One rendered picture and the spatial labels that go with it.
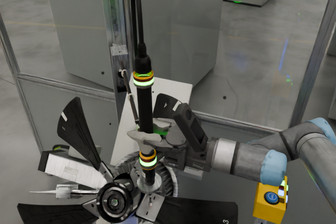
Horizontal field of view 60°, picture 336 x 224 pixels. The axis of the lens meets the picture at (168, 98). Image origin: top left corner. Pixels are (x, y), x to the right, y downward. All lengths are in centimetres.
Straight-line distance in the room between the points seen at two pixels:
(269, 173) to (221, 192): 130
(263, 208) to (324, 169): 57
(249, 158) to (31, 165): 243
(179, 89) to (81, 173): 48
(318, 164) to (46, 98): 175
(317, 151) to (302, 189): 115
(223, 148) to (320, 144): 20
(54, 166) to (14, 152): 188
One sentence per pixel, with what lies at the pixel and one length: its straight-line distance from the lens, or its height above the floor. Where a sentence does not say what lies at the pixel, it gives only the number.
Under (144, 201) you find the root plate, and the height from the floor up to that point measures 119.
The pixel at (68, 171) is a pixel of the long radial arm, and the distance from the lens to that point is 119.
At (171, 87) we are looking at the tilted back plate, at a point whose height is 134.
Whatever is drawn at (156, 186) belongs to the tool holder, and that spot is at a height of 130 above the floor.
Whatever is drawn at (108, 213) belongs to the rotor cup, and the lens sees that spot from 95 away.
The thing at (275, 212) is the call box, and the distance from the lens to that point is 117.
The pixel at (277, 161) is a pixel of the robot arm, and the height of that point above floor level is 151.
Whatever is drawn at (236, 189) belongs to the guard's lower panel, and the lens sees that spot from 189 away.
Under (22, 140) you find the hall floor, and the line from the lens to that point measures 318.
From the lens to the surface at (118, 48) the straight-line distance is 130.
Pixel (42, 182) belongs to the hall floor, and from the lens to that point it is 272.
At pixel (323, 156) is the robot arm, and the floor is 155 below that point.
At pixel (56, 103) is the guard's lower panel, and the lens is 205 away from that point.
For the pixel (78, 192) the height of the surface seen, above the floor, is 110.
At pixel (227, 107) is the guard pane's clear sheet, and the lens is 150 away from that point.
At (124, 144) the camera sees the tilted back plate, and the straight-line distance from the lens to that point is 120.
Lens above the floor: 197
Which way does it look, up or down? 35 degrees down
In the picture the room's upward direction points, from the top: straight up
